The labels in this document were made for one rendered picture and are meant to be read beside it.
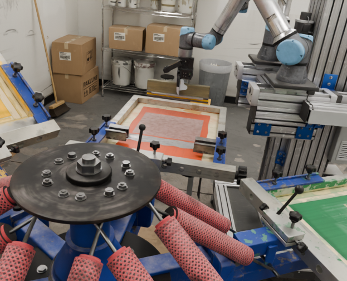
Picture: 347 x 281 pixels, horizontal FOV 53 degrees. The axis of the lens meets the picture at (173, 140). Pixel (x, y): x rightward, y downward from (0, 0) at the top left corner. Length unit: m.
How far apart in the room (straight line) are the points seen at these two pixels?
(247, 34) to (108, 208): 4.64
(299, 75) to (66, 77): 3.56
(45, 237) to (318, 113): 1.32
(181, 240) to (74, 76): 4.22
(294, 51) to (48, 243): 1.25
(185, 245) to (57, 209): 0.25
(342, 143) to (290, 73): 0.62
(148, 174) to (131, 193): 0.08
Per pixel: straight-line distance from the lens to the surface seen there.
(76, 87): 4.83
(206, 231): 0.82
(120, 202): 0.65
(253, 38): 5.16
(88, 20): 5.55
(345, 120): 1.86
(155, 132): 1.78
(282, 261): 1.18
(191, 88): 1.96
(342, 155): 2.27
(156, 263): 0.95
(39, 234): 1.05
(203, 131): 1.84
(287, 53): 1.67
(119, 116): 1.86
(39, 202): 0.67
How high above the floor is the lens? 1.69
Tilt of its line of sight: 26 degrees down
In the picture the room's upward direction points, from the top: 5 degrees clockwise
